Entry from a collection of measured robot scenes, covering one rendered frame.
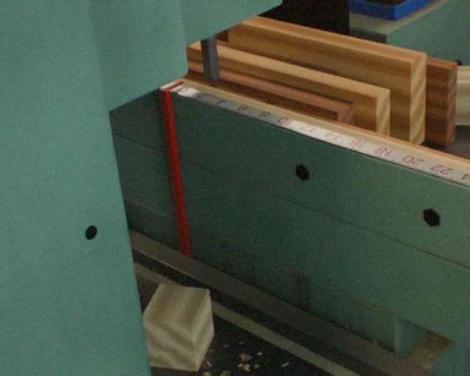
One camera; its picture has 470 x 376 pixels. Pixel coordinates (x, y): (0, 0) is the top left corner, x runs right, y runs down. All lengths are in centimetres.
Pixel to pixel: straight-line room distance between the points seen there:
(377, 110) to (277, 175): 9
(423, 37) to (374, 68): 12
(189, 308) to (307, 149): 14
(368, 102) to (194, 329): 20
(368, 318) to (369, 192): 10
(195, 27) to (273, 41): 12
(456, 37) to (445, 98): 17
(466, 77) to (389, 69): 8
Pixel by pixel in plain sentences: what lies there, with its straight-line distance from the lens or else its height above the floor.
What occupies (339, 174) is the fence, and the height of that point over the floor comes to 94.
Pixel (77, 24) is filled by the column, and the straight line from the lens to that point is 48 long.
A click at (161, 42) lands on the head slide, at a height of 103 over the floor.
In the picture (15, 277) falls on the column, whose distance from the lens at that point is 49.
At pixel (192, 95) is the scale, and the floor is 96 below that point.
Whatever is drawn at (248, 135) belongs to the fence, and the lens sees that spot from 64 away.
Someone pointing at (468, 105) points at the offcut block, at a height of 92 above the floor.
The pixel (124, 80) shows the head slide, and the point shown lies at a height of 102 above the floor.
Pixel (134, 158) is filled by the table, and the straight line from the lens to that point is 76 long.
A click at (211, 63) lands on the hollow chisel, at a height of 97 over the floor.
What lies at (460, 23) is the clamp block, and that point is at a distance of 86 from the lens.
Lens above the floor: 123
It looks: 30 degrees down
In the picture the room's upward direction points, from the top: 5 degrees counter-clockwise
